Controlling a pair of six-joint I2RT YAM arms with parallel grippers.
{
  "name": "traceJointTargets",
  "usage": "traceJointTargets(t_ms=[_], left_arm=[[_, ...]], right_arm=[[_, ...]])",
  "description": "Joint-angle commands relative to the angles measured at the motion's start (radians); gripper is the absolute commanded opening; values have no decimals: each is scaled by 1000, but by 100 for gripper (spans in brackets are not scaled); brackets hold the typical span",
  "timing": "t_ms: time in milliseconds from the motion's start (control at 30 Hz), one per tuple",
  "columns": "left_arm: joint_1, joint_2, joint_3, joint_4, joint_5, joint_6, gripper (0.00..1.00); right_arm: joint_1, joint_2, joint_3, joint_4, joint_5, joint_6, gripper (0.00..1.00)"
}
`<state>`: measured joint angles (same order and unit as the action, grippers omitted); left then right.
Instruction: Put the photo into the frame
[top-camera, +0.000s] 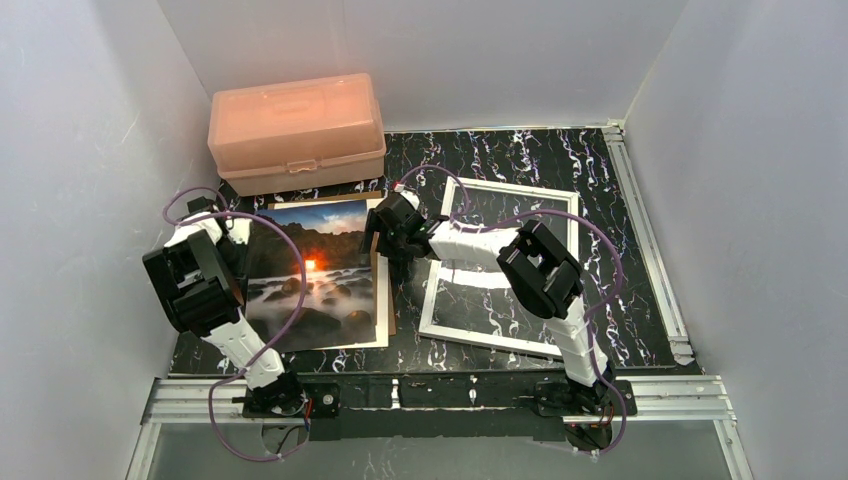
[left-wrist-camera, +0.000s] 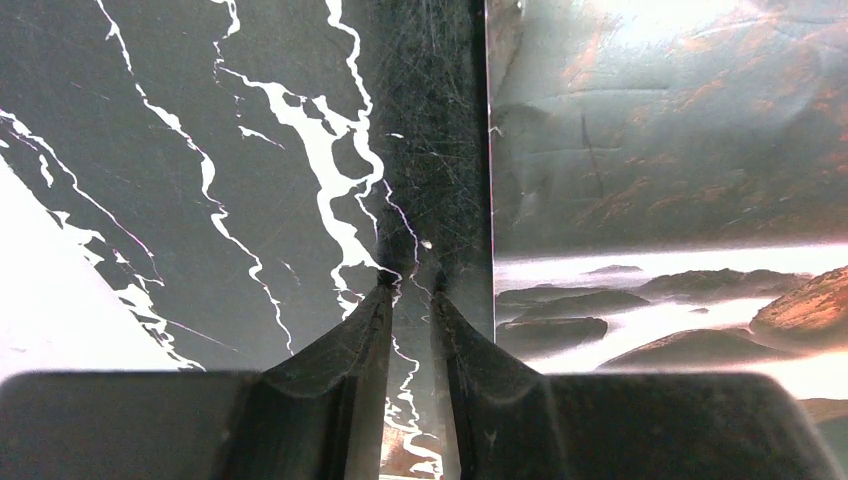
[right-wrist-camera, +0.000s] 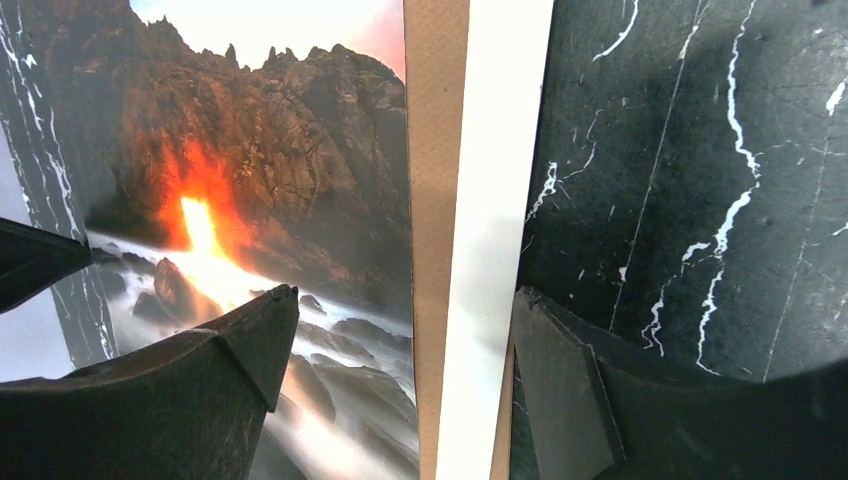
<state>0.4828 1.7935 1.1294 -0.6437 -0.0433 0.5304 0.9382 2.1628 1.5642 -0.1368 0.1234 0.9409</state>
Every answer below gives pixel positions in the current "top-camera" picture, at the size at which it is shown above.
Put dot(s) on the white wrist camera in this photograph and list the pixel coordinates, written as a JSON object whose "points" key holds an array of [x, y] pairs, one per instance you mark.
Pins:
{"points": [[408, 194], [242, 225]]}

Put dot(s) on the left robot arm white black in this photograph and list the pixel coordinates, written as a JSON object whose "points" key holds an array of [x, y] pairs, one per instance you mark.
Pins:
{"points": [[194, 277]]}

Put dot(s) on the brown backing board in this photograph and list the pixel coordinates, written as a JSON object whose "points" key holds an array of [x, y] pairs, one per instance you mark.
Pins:
{"points": [[370, 196]]}

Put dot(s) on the landscape sunset photo print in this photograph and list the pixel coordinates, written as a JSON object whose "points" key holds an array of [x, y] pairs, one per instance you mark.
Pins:
{"points": [[277, 281]]}

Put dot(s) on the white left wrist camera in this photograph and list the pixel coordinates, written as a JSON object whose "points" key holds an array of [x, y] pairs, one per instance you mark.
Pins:
{"points": [[242, 225]]}

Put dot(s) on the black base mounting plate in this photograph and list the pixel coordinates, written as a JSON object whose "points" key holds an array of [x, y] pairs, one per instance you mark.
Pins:
{"points": [[539, 404]]}

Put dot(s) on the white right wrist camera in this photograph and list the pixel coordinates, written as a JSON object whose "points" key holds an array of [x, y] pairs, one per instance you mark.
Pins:
{"points": [[408, 194]]}

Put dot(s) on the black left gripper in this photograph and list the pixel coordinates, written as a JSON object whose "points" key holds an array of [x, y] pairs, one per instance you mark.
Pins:
{"points": [[234, 253]]}

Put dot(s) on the white picture frame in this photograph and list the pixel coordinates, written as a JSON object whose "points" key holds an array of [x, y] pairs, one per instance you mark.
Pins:
{"points": [[472, 303]]}

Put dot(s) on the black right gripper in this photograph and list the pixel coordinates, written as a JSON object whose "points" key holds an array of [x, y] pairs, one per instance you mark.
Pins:
{"points": [[378, 235]]}

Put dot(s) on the pink plastic storage box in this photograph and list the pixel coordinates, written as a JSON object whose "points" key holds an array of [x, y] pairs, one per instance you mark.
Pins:
{"points": [[297, 135]]}

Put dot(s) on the aluminium front rail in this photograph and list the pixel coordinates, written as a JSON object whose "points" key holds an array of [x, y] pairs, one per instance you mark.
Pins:
{"points": [[684, 428]]}

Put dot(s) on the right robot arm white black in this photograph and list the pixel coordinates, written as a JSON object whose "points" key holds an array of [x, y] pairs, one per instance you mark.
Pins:
{"points": [[585, 364]]}

